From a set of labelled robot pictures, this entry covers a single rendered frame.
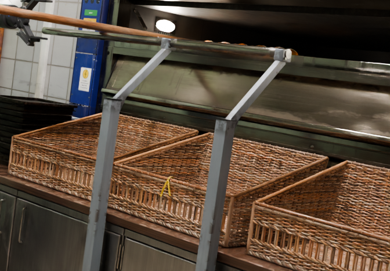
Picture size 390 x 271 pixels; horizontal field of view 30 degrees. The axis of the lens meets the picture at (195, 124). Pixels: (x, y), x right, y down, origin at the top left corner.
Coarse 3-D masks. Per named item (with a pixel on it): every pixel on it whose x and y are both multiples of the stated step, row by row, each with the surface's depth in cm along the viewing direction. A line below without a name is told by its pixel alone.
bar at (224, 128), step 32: (64, 32) 285; (96, 32) 272; (256, 96) 208; (224, 128) 199; (96, 160) 234; (224, 160) 200; (96, 192) 234; (224, 192) 202; (96, 224) 233; (96, 256) 235
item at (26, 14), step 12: (0, 12) 239; (12, 12) 242; (24, 12) 245; (36, 12) 249; (72, 24) 261; (84, 24) 265; (96, 24) 269; (108, 24) 274; (156, 36) 292; (168, 36) 297
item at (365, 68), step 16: (144, 48) 309; (160, 48) 302; (176, 48) 296; (288, 64) 258; (304, 64) 254; (320, 64) 249; (336, 64) 245; (352, 64) 241; (368, 64) 237; (384, 64) 233
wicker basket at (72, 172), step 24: (72, 120) 305; (96, 120) 315; (120, 120) 311; (144, 120) 302; (24, 144) 279; (48, 144) 270; (72, 144) 307; (96, 144) 315; (120, 144) 307; (144, 144) 297; (168, 144) 272; (24, 168) 278; (48, 168) 269; (72, 168) 259; (72, 192) 259
